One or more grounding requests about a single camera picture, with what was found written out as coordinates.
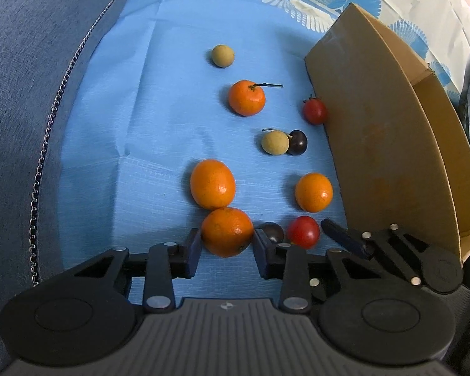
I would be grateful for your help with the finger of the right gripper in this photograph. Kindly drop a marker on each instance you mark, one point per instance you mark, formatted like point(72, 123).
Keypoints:
point(351, 240)

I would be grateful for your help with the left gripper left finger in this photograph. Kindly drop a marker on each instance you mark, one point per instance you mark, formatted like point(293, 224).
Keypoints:
point(90, 311)

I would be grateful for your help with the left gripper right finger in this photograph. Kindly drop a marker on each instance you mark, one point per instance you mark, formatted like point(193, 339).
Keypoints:
point(355, 305)

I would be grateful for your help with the red cherry tomato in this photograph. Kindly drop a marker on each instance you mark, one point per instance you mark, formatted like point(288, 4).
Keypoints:
point(304, 232)

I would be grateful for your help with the small orange mandarin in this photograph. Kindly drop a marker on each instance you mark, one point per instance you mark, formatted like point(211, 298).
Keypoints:
point(313, 192)

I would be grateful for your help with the dark cherry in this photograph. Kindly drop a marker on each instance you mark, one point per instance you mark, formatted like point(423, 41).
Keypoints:
point(273, 231)
point(298, 142)

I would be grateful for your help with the tan longan with stem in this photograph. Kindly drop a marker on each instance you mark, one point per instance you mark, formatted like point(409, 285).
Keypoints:
point(275, 142)

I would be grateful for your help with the brown cardboard box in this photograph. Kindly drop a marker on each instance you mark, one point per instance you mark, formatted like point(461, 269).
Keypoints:
point(400, 152)

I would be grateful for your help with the red tomato by box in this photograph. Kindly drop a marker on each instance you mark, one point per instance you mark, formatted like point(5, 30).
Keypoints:
point(315, 111)

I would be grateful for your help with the large orange mandarin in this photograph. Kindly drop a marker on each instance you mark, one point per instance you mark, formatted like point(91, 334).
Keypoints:
point(212, 184)

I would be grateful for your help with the mandarin with stem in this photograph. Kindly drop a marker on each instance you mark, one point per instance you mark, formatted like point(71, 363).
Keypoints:
point(247, 98)

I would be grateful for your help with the blue patterned cloth cover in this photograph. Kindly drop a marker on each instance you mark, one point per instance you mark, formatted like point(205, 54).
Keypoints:
point(153, 104)

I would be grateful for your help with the tan longan far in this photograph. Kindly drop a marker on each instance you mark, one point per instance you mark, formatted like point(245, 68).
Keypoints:
point(222, 55)

